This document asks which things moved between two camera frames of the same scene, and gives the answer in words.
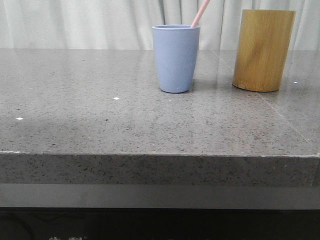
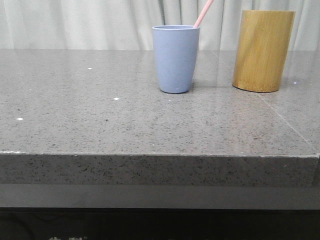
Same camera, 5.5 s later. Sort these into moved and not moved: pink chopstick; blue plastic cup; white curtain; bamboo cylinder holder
Moved: pink chopstick
Not moved: bamboo cylinder holder; white curtain; blue plastic cup
